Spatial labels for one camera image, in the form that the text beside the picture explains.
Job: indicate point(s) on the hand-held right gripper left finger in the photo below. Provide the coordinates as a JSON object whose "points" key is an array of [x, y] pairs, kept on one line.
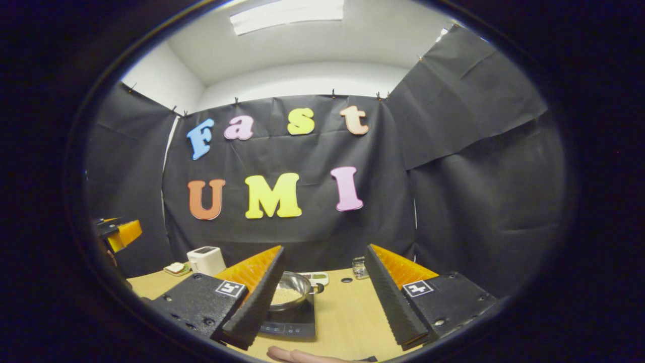
{"points": [[257, 302]]}

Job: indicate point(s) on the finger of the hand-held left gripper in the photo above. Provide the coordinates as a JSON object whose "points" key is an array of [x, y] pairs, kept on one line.
{"points": [[126, 234]]}

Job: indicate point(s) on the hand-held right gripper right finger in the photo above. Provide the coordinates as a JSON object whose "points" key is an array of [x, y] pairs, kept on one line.
{"points": [[390, 302]]}

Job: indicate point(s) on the black induction cooktop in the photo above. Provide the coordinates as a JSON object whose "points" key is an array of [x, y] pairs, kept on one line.
{"points": [[295, 325]]}

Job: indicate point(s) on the stainless steel pot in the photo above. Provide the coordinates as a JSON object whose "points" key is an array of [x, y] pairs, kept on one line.
{"points": [[297, 281]]}

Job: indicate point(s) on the pile of soybeans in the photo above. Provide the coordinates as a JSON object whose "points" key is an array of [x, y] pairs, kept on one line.
{"points": [[286, 296]]}

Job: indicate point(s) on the clear glass holder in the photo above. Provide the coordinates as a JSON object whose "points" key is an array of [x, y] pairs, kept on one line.
{"points": [[360, 268]]}

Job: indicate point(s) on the sandwich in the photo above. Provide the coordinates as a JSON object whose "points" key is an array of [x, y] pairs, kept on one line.
{"points": [[175, 267]]}

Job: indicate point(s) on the white toaster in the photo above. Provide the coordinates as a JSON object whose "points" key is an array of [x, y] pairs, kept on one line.
{"points": [[206, 261]]}

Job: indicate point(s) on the white divided bean dish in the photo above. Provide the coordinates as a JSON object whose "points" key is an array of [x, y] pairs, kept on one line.
{"points": [[319, 278]]}

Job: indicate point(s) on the small green plate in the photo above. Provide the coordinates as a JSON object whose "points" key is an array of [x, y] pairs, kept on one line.
{"points": [[182, 274]]}

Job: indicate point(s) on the small ceiling light panel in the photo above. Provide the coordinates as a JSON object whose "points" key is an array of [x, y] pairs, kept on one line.
{"points": [[443, 34]]}

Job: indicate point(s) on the large ceiling light panel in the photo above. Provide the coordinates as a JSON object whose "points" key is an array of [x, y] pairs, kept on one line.
{"points": [[287, 12]]}

